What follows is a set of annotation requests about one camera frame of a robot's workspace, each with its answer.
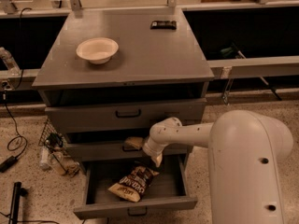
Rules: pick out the clear plastic water bottle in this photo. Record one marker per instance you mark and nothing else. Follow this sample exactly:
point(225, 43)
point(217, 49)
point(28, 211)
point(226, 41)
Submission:
point(10, 63)

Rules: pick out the grey bottom drawer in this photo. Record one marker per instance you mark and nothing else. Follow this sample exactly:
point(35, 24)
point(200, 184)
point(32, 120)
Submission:
point(168, 190)

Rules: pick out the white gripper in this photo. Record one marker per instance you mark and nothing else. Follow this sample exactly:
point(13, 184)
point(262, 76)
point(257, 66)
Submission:
point(150, 148)

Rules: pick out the grey top drawer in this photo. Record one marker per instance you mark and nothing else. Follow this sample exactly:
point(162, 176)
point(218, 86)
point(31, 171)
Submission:
point(92, 118)

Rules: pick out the black stand post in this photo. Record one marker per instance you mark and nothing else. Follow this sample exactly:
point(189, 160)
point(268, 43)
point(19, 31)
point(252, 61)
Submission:
point(18, 192)

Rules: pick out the grey metal rail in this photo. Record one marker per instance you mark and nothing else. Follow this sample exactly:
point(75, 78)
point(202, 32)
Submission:
point(255, 67)

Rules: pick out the grey drawer cabinet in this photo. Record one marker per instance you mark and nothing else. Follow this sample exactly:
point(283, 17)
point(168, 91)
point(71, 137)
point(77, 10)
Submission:
point(151, 65)

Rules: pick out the grey middle drawer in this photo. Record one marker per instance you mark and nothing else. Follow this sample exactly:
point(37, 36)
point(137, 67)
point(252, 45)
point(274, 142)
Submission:
point(83, 150)

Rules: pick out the grey drawer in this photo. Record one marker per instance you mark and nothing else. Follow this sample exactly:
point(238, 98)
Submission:
point(83, 150)
point(92, 118)
point(168, 190)

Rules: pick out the black power adapter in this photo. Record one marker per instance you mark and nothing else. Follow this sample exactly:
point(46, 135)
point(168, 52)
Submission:
point(5, 165)

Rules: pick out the wire mesh basket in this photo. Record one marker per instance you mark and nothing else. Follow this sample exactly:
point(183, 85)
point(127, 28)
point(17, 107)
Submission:
point(47, 131)

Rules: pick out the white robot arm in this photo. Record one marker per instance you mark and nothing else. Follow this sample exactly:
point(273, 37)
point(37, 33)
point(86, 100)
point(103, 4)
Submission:
point(243, 150)

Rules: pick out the clutter pile beside cabinet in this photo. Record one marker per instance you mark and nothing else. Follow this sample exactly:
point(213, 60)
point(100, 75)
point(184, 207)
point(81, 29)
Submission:
point(54, 156)

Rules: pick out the black snack bar wrapper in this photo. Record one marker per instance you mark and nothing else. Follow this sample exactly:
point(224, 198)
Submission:
point(170, 25)

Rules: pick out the green object in bin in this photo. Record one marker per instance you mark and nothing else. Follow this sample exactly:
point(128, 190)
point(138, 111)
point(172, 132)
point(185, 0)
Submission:
point(228, 53)

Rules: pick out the brown chip bag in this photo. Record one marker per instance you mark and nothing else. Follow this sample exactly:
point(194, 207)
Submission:
point(132, 187)

